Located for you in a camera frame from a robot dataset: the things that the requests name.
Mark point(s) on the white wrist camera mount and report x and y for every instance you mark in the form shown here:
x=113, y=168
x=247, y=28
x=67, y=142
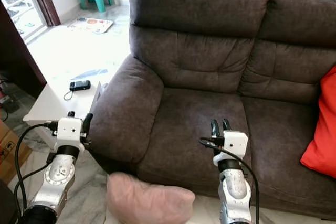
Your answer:
x=236, y=142
x=69, y=129

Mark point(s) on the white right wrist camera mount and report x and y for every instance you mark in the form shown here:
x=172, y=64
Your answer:
x=236, y=142

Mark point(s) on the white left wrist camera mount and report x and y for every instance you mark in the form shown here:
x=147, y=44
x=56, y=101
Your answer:
x=69, y=129

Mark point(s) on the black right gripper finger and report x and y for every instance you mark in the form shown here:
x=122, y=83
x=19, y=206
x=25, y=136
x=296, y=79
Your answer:
x=226, y=126
x=214, y=128

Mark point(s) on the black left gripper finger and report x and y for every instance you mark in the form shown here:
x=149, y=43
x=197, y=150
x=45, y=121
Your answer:
x=87, y=121
x=71, y=114

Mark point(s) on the dark wooden furniture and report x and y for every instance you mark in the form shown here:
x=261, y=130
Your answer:
x=18, y=61

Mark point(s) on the pink pillow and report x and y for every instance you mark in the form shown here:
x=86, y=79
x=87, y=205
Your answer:
x=147, y=203

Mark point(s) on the red pillow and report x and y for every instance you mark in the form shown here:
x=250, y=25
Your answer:
x=323, y=140

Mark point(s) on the dark brown fabric sofa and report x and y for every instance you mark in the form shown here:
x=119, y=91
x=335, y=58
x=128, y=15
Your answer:
x=194, y=119

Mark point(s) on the colourful printed floor mat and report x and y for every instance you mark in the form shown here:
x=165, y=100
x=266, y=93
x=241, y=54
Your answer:
x=90, y=24

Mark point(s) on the brown cardboard box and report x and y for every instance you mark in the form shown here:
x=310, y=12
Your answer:
x=11, y=153

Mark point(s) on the white side table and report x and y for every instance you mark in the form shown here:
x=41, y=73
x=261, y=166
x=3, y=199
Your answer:
x=55, y=106

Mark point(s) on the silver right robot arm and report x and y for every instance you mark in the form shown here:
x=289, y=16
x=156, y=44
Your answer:
x=235, y=190

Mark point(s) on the white window grille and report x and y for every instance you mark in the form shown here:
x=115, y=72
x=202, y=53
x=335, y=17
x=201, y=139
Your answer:
x=18, y=1

